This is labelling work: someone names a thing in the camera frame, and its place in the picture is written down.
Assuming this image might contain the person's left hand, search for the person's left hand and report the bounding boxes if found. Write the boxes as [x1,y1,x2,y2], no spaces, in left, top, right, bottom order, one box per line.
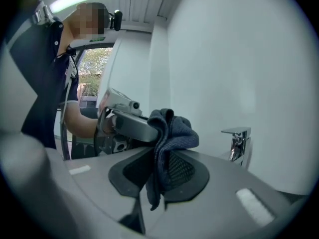
[102,118,117,134]

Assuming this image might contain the person's left forearm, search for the person's left forearm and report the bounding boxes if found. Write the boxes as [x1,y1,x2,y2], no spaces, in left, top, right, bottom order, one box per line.
[63,103,104,141]

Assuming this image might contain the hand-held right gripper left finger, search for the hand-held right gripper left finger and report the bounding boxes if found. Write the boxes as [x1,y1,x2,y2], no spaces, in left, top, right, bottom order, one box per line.
[46,146,157,239]

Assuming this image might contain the chrome faucet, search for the chrome faucet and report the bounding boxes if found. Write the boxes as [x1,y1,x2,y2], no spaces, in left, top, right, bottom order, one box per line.
[220,126,253,168]

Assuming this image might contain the black head-worn camera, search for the black head-worn camera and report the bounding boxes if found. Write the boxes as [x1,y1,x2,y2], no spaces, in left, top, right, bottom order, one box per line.
[108,9,124,31]

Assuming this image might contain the person's navy shirt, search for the person's navy shirt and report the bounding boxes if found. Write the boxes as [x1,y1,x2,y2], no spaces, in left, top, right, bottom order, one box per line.
[4,15,81,160]

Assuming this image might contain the window with green trees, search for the window with green trees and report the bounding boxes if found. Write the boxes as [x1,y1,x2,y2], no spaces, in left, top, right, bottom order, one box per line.
[77,47,114,109]

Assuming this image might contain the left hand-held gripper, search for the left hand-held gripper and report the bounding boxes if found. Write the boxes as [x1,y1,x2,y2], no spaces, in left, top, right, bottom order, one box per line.
[94,88,160,157]

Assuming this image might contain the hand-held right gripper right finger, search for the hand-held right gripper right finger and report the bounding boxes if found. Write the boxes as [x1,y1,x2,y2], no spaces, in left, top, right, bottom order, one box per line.
[139,149,309,239]

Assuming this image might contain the dark blue cloth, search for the dark blue cloth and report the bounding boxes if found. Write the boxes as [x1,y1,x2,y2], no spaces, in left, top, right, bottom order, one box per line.
[145,108,200,212]

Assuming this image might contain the grey strap buckle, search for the grey strap buckle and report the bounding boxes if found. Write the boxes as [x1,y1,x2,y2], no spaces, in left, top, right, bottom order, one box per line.
[31,1,54,26]

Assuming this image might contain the white cable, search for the white cable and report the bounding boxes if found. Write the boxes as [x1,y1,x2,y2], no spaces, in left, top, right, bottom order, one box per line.
[59,58,78,124]

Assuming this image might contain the person's head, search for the person's head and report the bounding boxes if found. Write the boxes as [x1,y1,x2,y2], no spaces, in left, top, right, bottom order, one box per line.
[66,1,111,42]

